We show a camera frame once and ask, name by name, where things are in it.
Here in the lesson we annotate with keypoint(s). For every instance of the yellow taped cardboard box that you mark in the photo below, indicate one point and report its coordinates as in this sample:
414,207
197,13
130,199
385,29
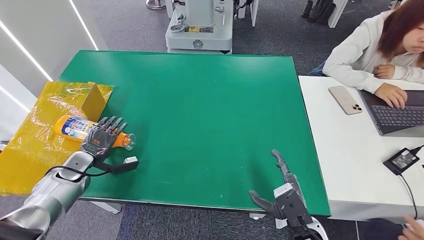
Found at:
33,149

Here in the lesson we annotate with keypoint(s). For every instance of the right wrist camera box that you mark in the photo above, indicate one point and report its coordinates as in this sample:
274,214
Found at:
293,205

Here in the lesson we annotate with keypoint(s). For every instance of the grey-white lift column machine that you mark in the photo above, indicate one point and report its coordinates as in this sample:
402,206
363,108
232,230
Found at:
197,33

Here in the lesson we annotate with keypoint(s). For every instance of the black power adapter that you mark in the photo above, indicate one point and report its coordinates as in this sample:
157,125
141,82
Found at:
401,161

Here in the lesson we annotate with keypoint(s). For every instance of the person's left hand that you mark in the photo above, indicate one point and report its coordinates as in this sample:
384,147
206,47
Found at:
384,71

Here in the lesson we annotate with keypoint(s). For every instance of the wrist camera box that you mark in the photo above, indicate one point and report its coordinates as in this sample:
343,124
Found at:
124,167
293,205

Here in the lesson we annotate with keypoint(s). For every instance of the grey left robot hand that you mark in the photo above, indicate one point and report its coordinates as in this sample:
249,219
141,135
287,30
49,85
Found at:
99,140

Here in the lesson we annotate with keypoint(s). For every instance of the white stand frame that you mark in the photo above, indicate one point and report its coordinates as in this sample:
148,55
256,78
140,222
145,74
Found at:
252,11

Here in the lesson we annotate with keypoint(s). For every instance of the person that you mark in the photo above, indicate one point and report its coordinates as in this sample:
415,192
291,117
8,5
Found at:
356,54

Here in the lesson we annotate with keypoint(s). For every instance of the person's right hand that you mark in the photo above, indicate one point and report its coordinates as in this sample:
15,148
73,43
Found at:
392,95

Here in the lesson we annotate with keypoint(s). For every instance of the black tube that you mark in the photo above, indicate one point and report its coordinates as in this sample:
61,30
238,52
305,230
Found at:
326,14
316,12
307,9

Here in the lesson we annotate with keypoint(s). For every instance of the white background desk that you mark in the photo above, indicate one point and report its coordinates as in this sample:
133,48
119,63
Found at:
338,11

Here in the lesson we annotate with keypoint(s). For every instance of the orange bottle with clear cap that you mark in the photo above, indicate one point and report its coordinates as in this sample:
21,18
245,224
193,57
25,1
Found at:
71,127

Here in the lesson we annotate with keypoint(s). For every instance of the person's hand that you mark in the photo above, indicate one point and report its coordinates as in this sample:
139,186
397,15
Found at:
384,71
392,95
412,232

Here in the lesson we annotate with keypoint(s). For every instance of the silver round stand base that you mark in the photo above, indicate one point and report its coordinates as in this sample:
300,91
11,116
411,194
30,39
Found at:
155,4

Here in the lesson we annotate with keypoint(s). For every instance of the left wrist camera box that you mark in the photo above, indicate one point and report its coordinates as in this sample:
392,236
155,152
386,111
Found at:
124,167

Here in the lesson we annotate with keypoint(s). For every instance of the grey laptop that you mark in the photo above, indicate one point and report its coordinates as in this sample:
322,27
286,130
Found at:
396,117

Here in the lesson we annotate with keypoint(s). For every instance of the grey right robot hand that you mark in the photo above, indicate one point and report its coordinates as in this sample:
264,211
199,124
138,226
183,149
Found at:
286,172

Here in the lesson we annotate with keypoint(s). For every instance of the beige smartphone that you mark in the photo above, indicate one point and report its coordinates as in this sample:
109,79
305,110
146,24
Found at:
345,100

